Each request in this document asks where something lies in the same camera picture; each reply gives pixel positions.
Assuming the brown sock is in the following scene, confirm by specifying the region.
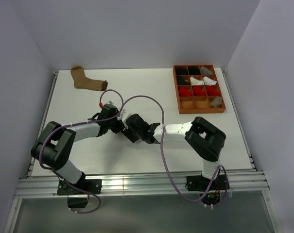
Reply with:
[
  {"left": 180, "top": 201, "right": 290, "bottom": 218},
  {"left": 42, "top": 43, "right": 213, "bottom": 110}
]
[{"left": 70, "top": 66, "right": 108, "bottom": 91}]

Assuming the tan sock with red cuff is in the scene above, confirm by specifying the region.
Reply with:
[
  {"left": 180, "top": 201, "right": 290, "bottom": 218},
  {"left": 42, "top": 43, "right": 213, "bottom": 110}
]
[{"left": 209, "top": 96, "right": 223, "bottom": 108}]

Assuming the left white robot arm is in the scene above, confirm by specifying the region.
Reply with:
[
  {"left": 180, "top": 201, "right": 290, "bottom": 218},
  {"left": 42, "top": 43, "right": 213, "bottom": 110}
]
[{"left": 31, "top": 104, "right": 123, "bottom": 194}]

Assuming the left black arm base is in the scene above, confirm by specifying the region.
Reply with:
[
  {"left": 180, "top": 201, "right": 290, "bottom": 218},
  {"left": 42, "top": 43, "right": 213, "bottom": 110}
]
[{"left": 56, "top": 179, "right": 102, "bottom": 214}]

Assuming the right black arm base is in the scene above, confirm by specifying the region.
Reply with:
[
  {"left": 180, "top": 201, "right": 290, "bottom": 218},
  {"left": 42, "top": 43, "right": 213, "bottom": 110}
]
[{"left": 185, "top": 175, "right": 230, "bottom": 206}]

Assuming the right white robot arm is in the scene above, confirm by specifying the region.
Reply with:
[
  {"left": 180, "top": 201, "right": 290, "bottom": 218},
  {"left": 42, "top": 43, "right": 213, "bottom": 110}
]
[{"left": 118, "top": 114, "right": 226, "bottom": 189}]

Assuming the red rolled sock left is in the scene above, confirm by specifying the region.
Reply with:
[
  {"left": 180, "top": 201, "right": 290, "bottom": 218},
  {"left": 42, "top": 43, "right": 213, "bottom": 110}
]
[{"left": 178, "top": 86, "right": 192, "bottom": 97}]

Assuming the red rolled sock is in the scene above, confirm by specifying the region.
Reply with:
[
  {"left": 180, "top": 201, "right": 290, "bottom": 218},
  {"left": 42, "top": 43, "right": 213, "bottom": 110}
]
[
  {"left": 178, "top": 86, "right": 192, "bottom": 97},
  {"left": 206, "top": 85, "right": 221, "bottom": 96},
  {"left": 192, "top": 85, "right": 206, "bottom": 96}
]

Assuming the black rolled sock middle-left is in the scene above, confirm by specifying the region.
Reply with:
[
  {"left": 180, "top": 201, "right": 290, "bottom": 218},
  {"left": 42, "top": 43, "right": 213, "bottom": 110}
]
[{"left": 176, "top": 75, "right": 190, "bottom": 85}]

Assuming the red rolled sock middle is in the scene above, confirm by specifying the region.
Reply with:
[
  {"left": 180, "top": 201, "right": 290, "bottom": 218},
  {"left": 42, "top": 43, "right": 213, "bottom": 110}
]
[{"left": 192, "top": 85, "right": 206, "bottom": 96}]

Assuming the black rolled sock back-left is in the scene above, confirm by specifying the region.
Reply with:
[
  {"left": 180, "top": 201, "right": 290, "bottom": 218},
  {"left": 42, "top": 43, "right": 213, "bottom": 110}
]
[{"left": 175, "top": 67, "right": 189, "bottom": 75}]

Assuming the orange compartment organizer box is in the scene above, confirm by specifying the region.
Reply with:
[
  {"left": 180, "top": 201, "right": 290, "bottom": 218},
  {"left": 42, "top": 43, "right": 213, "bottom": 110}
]
[{"left": 173, "top": 64, "right": 226, "bottom": 114}]

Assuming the white rolled sock middle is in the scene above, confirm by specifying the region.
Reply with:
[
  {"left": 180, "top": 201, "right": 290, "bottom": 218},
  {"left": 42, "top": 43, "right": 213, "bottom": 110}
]
[{"left": 190, "top": 77, "right": 205, "bottom": 85}]

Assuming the white rolled sock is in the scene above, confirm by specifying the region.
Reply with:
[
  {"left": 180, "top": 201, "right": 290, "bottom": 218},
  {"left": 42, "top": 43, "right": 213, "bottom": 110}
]
[
  {"left": 203, "top": 76, "right": 217, "bottom": 85},
  {"left": 190, "top": 77, "right": 205, "bottom": 85}
]

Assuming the black rolled sock back-middle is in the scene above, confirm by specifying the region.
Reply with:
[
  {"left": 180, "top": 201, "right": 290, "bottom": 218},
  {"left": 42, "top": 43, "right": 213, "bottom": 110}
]
[{"left": 188, "top": 66, "right": 201, "bottom": 75}]

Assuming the red rolled sock right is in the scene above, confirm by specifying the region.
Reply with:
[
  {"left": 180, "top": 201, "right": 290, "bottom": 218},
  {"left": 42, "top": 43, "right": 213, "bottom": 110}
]
[{"left": 206, "top": 85, "right": 221, "bottom": 96}]

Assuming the white rolled sock right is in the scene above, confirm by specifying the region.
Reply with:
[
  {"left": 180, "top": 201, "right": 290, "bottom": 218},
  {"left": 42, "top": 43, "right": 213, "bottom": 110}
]
[{"left": 203, "top": 76, "right": 217, "bottom": 85}]

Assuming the grey rolled sock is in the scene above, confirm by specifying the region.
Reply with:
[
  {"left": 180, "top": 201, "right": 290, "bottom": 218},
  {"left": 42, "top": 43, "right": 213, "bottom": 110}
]
[{"left": 201, "top": 66, "right": 213, "bottom": 75}]

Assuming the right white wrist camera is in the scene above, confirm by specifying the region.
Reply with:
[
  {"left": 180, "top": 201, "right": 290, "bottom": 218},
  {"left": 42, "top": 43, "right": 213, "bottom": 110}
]
[{"left": 117, "top": 109, "right": 132, "bottom": 125}]

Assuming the aluminium frame rail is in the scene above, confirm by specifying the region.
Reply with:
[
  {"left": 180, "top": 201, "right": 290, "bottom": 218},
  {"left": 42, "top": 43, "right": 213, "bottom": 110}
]
[{"left": 14, "top": 170, "right": 270, "bottom": 199}]

